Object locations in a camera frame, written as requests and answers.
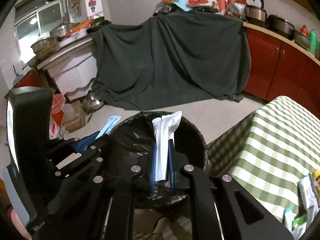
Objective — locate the dark wok bowl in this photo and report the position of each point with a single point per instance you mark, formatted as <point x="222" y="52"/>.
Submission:
<point x="302" y="40"/>

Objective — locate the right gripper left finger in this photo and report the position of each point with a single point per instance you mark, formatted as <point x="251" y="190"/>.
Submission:
<point x="140" y="187"/>

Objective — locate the metal kettle on floor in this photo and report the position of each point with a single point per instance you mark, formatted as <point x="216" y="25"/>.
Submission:
<point x="91" y="103"/>

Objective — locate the white long plastic wrapper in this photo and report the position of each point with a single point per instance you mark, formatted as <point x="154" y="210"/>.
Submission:
<point x="164" y="128"/>

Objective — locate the teal tube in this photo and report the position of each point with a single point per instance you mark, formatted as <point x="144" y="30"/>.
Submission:
<point x="288" y="218"/>

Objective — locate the black lined trash bin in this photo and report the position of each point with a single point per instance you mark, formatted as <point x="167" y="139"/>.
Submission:
<point x="133" y="137"/>

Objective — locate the grey white wrapper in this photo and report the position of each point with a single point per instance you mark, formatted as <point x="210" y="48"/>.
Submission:
<point x="309" y="197"/>

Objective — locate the green thermos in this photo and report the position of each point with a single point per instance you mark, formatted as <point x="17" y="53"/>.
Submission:
<point x="313" y="42"/>

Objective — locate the green checkered tablecloth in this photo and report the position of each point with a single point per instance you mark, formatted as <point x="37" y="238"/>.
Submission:
<point x="269" y="152"/>

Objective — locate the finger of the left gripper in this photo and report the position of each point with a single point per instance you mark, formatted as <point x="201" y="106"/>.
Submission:
<point x="83" y="143"/>

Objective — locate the yellow snack wrapper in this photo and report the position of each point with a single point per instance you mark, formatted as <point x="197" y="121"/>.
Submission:
<point x="316" y="177"/>

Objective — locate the red thermos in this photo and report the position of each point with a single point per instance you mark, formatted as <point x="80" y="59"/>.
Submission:
<point x="304" y="30"/>

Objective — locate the open rice cooker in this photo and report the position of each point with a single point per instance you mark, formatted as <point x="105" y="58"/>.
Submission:
<point x="255" y="12"/>

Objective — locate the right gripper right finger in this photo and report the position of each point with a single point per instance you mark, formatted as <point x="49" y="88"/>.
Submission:
<point x="220" y="207"/>

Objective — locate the dark green draped cloth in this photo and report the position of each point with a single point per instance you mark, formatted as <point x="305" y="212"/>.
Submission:
<point x="171" y="60"/>

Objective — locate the red lower kitchen cabinets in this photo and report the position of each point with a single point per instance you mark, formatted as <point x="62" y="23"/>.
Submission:
<point x="280" y="68"/>

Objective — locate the large black pot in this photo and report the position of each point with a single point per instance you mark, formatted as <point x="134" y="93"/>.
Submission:
<point x="280" y="26"/>

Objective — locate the green white snack wrapper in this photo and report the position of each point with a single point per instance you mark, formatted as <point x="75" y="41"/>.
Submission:
<point x="299" y="226"/>

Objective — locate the white cabinet with dishes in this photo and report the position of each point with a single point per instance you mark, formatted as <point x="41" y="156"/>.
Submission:
<point x="73" y="68"/>

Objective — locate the blue white small wrapper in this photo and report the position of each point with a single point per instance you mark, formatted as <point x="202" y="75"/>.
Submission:
<point x="109" y="126"/>

